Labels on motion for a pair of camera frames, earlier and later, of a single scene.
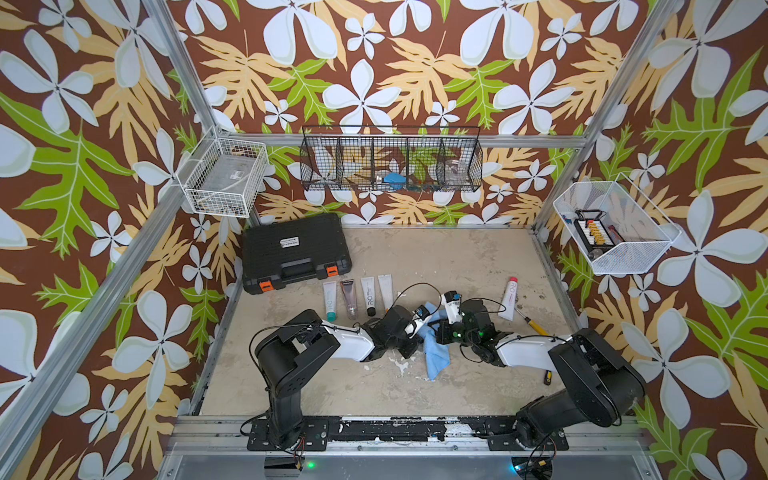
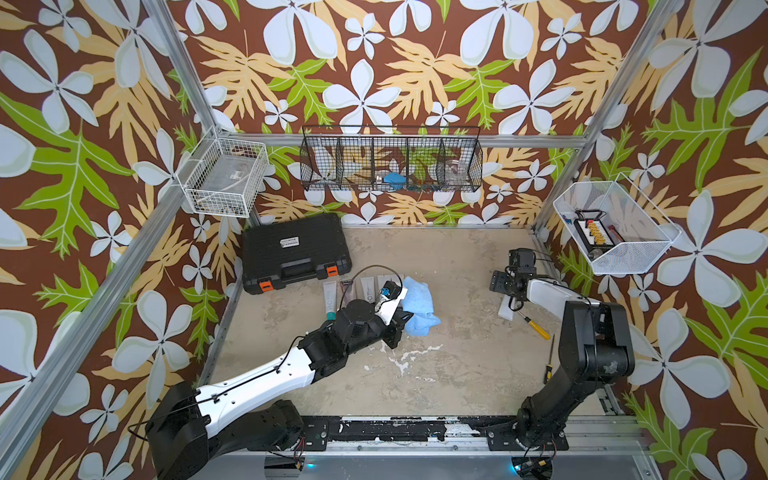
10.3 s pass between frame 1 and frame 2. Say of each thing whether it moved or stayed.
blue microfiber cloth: moved
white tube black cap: stayed
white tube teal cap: stayed
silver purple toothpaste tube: stayed
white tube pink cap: stayed
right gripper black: moved
